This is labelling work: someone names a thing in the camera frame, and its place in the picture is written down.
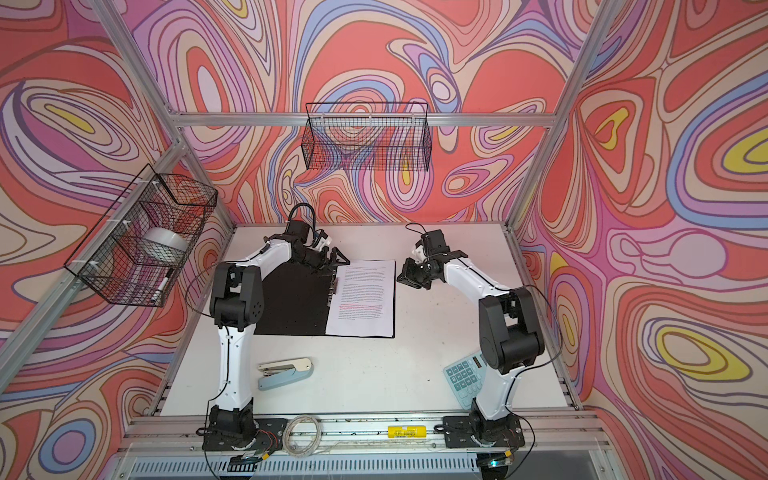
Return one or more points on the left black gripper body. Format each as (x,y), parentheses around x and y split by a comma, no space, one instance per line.
(312,259)

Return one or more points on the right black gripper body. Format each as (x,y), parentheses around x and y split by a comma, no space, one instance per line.
(418,274)

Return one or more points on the metal folder clip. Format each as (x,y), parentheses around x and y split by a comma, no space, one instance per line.
(332,290)

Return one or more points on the black file folder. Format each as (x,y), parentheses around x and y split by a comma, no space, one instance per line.
(296,302)

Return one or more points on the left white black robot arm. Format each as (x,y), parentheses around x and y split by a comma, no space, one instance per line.
(236,305)

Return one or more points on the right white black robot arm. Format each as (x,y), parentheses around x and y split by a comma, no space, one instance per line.
(510,341)

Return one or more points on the teal calculator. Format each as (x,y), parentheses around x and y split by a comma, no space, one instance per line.
(465,378)

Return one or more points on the blue white stapler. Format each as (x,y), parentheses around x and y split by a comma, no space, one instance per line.
(284,372)

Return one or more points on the yellow label tag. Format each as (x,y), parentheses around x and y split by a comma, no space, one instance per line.
(407,432)

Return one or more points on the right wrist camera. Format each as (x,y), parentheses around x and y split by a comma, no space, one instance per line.
(430,244)

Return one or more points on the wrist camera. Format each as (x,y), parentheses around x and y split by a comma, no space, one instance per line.
(430,244)
(316,239)

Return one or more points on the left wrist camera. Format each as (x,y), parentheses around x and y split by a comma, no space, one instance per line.
(316,239)

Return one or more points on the back black wire basket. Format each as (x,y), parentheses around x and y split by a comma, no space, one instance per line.
(367,135)

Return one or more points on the black wire basket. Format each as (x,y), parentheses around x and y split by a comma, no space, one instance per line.
(367,135)
(123,268)

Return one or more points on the left black wire basket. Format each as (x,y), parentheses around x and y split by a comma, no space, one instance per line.
(123,268)

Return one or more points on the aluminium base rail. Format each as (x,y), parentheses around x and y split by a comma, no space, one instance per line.
(545,429)

